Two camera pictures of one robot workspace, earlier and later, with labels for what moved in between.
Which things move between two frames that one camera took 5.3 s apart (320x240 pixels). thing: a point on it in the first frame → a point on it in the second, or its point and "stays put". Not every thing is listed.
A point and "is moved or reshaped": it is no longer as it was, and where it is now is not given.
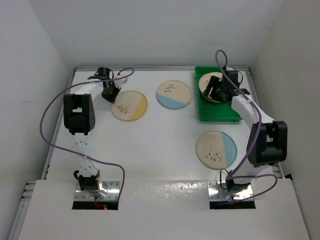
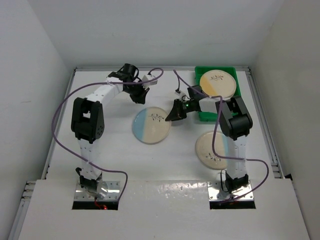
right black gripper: [214, 82] → [177, 113]
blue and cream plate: [216, 150] stays put
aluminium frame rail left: [30, 184] stays put
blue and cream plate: [173, 94] → [149, 126]
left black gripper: [112, 98] → [140, 98]
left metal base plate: [108, 191] stays put
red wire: [102, 207] stays put
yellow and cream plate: [129, 105] is moved or reshaped
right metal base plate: [216, 193] stays put
